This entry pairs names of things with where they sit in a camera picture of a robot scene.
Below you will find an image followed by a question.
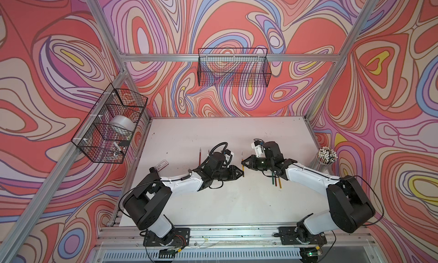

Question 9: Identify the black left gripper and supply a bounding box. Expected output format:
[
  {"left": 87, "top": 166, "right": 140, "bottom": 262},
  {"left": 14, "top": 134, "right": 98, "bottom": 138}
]
[{"left": 211, "top": 165, "right": 245, "bottom": 182}]

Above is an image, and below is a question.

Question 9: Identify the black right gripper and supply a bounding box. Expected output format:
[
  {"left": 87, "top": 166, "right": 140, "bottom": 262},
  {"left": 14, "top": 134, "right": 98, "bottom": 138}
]
[{"left": 241, "top": 155, "right": 273, "bottom": 171}]

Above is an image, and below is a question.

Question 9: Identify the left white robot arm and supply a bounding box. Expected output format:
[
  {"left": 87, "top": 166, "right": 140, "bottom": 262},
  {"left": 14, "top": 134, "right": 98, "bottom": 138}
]
[{"left": 119, "top": 150, "right": 244, "bottom": 240}]

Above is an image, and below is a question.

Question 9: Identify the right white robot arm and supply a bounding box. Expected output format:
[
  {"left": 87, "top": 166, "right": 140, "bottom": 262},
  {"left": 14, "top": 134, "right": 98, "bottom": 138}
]
[{"left": 241, "top": 140, "right": 376, "bottom": 242}]

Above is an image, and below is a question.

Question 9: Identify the silver tape roll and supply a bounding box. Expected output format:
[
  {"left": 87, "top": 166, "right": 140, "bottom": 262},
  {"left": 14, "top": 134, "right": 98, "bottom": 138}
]
[{"left": 109, "top": 115, "right": 136, "bottom": 136}]

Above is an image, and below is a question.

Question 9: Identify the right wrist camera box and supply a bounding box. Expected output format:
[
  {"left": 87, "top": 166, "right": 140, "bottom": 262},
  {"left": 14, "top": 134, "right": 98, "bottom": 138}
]
[{"left": 251, "top": 141, "right": 264, "bottom": 158}]

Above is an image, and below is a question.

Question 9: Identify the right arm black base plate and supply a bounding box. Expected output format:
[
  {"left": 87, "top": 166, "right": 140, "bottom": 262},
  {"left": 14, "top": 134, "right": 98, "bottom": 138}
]
[{"left": 273, "top": 227, "right": 327, "bottom": 246}]

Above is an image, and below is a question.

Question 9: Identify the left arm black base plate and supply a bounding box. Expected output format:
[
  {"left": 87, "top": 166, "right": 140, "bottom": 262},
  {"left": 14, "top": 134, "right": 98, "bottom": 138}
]
[{"left": 140, "top": 227, "right": 190, "bottom": 248}]

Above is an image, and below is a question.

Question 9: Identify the back black wire basket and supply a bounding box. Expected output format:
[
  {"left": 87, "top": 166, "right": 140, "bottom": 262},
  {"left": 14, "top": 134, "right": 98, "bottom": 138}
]
[{"left": 197, "top": 46, "right": 271, "bottom": 88}]

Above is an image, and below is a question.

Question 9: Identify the black wire basket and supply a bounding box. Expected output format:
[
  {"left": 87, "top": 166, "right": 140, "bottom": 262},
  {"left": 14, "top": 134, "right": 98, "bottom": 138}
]
[
  {"left": 71, "top": 84, "right": 148, "bottom": 164},
  {"left": 197, "top": 46, "right": 271, "bottom": 88}
]

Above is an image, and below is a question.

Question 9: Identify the left black wire basket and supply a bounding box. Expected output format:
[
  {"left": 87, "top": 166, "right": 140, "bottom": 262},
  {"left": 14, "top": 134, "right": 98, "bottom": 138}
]
[{"left": 71, "top": 84, "right": 148, "bottom": 164}]

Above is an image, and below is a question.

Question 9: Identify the aluminium frame corner post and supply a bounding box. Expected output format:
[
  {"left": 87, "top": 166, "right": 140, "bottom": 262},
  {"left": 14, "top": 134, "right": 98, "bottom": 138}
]
[{"left": 80, "top": 0, "right": 153, "bottom": 122}]

